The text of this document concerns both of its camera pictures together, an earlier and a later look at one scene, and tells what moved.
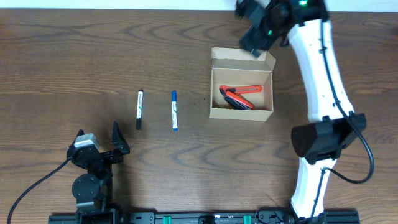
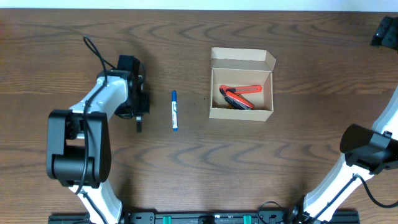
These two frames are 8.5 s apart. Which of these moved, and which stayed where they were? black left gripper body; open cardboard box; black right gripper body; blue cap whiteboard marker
Moved: black left gripper body; black right gripper body
Stayed: blue cap whiteboard marker; open cardboard box
